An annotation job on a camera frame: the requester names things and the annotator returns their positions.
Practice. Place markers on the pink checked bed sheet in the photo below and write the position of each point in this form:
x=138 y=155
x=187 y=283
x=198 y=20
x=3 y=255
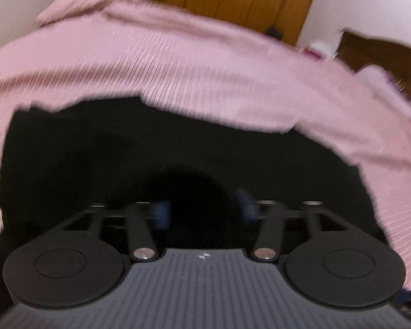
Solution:
x=164 y=58

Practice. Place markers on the black pants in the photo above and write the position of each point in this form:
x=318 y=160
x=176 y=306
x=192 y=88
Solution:
x=123 y=150

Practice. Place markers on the white box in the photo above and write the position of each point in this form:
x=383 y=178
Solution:
x=323 y=48

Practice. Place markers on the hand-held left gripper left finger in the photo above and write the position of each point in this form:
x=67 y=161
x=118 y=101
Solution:
x=161 y=213

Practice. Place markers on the pink checked pillow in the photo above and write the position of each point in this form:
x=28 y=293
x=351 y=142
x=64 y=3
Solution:
x=78 y=5

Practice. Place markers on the small pink pillow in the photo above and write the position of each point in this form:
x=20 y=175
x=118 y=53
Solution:
x=383 y=85

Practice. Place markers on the dark wooden bed board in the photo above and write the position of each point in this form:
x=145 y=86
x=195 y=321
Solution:
x=380 y=54

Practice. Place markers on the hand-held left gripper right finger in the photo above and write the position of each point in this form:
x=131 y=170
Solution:
x=247 y=209

